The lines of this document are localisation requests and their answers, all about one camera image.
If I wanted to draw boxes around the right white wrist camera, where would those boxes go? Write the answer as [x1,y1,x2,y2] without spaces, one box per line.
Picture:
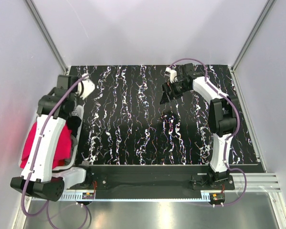
[164,67,178,83]

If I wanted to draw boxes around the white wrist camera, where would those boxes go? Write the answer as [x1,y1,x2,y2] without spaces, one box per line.
[164,67,178,83]
[77,79,95,100]

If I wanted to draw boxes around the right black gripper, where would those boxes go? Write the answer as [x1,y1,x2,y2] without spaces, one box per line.
[159,80,190,105]

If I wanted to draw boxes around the pink t shirt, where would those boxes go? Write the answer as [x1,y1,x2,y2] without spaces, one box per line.
[20,122,72,169]

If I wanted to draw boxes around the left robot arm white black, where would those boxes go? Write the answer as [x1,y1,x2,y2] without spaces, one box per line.
[10,73,95,201]

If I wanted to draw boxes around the aluminium rail profile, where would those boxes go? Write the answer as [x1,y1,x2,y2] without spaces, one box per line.
[232,173,281,192]

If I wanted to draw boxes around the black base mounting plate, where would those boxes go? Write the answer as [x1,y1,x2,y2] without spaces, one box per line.
[65,165,234,200]

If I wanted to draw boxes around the white plastic laundry basket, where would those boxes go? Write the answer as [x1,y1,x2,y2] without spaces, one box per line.
[49,90,84,170]

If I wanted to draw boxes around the small connector board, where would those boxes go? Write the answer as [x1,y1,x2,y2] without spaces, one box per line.
[212,193,225,201]
[82,192,95,199]

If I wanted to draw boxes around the right small connector board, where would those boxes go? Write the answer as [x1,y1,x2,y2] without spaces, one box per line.
[212,193,225,201]

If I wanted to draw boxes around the white slotted cable duct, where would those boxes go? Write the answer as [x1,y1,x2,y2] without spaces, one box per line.
[58,191,211,202]

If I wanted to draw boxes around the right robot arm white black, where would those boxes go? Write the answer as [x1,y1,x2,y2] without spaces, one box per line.
[160,63,240,189]

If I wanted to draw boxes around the black t shirt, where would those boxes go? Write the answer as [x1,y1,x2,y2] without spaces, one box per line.
[66,116,82,136]

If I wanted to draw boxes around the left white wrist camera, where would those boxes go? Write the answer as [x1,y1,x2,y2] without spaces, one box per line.
[77,79,95,100]

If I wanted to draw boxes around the right aluminium frame post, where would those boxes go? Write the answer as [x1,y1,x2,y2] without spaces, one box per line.
[231,0,276,72]

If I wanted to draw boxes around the left aluminium frame post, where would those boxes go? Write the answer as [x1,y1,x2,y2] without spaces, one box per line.
[24,0,69,74]

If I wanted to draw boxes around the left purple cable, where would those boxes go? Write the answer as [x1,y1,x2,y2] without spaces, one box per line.
[22,73,93,229]

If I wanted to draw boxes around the left small connector board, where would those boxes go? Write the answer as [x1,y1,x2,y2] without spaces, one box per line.
[82,192,95,199]

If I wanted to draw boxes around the aluminium frame post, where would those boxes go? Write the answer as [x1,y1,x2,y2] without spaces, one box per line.
[231,0,276,72]
[24,0,69,74]

